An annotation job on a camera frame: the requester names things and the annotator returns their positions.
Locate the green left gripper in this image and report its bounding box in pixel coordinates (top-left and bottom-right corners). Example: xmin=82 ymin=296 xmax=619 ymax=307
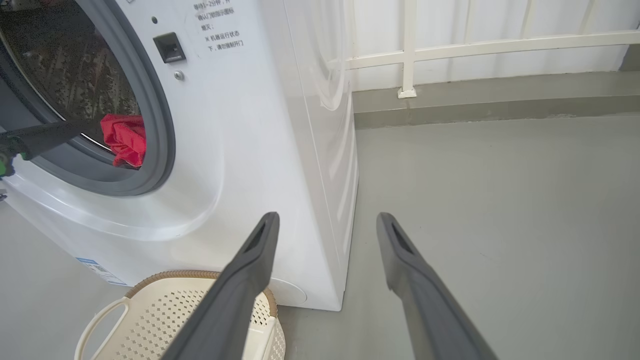
xmin=0 ymin=120 xmax=99 ymax=178

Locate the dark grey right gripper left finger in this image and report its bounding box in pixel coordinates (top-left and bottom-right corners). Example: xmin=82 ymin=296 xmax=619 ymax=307
xmin=160 ymin=211 xmax=281 ymax=360

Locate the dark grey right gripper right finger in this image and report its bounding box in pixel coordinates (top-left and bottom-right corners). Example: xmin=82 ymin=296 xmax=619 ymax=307
xmin=376 ymin=212 xmax=498 ymax=360

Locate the red garment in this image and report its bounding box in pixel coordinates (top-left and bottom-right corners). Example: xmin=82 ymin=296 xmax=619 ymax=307
xmin=100 ymin=114 xmax=147 ymax=168

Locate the perforated steel washer drum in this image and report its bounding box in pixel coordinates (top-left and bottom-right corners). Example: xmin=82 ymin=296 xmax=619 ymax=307
xmin=0 ymin=0 xmax=142 ymax=151

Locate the cream laundry basket brown rim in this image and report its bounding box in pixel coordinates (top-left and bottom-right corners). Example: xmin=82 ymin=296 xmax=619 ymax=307
xmin=74 ymin=270 xmax=287 ymax=360

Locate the white front-load washing machine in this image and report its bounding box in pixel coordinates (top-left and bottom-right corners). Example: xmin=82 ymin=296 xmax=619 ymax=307
xmin=0 ymin=0 xmax=360 ymax=312

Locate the round white filter cover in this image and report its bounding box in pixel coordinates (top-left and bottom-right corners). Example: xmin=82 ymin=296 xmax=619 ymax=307
xmin=267 ymin=277 xmax=308 ymax=306

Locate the blue energy label sticker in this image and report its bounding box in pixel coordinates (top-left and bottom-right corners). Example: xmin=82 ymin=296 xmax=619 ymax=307
xmin=75 ymin=257 xmax=128 ymax=287

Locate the white metal railing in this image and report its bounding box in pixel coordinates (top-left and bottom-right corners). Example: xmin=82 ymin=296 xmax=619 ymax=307
xmin=327 ymin=0 xmax=640 ymax=99

